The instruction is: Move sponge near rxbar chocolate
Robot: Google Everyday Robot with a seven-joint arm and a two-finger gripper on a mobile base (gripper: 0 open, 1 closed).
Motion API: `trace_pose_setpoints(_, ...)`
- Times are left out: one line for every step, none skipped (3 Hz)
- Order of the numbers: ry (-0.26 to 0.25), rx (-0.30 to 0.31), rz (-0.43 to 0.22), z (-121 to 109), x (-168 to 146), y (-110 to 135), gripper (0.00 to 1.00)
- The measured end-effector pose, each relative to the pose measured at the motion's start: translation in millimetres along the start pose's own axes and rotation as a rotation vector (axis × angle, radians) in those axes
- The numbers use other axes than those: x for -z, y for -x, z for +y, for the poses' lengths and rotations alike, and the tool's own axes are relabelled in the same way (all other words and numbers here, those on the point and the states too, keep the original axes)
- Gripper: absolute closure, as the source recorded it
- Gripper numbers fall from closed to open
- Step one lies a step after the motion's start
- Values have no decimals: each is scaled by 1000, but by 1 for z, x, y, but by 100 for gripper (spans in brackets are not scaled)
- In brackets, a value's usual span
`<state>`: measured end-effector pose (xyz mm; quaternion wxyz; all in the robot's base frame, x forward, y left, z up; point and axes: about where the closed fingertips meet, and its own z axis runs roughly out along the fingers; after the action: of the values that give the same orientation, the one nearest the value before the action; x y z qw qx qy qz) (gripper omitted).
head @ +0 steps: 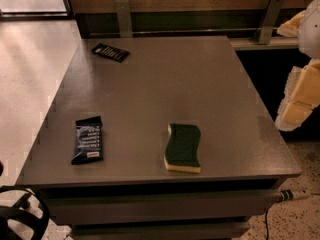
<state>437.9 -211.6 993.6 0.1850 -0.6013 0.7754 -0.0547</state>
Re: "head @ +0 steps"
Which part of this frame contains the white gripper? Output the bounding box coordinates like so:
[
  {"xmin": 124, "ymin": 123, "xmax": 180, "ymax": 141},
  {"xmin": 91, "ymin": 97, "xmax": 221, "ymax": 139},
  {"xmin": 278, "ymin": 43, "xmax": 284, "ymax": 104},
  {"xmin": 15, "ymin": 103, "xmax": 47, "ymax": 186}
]
[{"xmin": 275, "ymin": 0, "xmax": 320, "ymax": 131}]

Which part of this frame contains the green and yellow sponge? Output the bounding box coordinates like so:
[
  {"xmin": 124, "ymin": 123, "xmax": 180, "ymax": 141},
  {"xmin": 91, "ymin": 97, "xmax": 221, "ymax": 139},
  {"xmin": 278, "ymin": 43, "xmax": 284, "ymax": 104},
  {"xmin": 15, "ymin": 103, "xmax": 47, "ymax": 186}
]
[{"xmin": 164, "ymin": 123, "xmax": 201, "ymax": 174}]

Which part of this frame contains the black rxbar chocolate wrapper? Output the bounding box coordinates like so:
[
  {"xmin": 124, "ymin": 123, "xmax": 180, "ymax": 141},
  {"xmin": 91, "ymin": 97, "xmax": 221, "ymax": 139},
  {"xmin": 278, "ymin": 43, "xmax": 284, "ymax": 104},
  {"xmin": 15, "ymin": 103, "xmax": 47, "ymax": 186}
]
[{"xmin": 91, "ymin": 43, "xmax": 129, "ymax": 63}]

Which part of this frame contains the blue rxbar wrapper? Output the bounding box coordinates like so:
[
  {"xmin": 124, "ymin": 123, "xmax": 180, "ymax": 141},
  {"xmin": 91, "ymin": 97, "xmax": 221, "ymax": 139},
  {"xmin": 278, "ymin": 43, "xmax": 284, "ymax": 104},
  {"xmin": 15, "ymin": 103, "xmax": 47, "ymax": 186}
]
[{"xmin": 71, "ymin": 116, "xmax": 103, "ymax": 165}]

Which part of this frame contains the grey drawer cabinet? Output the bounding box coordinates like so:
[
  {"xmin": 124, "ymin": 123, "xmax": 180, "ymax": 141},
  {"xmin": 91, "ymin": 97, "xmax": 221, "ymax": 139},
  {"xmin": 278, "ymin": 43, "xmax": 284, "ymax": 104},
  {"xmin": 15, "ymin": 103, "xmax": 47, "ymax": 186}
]
[{"xmin": 18, "ymin": 37, "xmax": 300, "ymax": 240}]

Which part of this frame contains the black office chair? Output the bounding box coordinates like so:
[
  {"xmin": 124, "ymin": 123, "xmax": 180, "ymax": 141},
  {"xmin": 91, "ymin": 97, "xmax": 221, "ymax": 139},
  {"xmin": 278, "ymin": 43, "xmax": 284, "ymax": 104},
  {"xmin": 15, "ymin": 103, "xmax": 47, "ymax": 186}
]
[{"xmin": 0, "ymin": 186, "xmax": 50, "ymax": 240}]

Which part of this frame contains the right metal wall bracket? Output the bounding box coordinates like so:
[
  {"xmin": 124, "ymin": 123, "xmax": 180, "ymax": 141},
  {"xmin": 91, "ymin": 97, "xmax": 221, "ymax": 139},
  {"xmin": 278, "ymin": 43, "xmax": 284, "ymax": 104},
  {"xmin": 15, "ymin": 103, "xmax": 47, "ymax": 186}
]
[{"xmin": 255, "ymin": 0, "xmax": 285, "ymax": 45}]

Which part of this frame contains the metal wall bracket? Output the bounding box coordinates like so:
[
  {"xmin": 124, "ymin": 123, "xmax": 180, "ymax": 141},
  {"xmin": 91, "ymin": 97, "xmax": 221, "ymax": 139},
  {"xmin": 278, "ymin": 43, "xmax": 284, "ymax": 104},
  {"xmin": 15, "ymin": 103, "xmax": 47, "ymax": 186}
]
[
  {"xmin": 116, "ymin": 0, "xmax": 133, "ymax": 38},
  {"xmin": 255, "ymin": 0, "xmax": 285, "ymax": 45}
]

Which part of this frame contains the black cable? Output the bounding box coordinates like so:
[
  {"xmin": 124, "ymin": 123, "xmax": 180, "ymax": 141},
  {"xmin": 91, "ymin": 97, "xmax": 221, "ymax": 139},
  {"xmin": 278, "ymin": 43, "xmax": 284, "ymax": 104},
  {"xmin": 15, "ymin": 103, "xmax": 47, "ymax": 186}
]
[{"xmin": 264, "ymin": 209, "xmax": 270, "ymax": 240}]

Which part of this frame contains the left metal wall bracket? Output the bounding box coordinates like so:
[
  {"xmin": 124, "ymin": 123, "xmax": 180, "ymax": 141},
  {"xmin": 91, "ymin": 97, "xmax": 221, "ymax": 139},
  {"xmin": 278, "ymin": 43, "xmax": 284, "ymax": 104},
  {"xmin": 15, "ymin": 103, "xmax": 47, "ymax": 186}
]
[{"xmin": 116, "ymin": 0, "xmax": 133, "ymax": 38}]

